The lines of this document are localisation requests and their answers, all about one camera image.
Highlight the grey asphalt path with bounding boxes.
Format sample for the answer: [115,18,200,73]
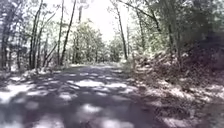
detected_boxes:
[0,63,164,128]

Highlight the leaf-covered ground bank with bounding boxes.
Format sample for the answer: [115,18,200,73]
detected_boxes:
[121,39,224,128]

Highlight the wood of trees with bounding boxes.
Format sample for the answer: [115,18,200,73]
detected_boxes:
[0,0,224,78]

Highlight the leaf-covered ground verge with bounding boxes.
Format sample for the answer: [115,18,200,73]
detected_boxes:
[0,64,73,86]

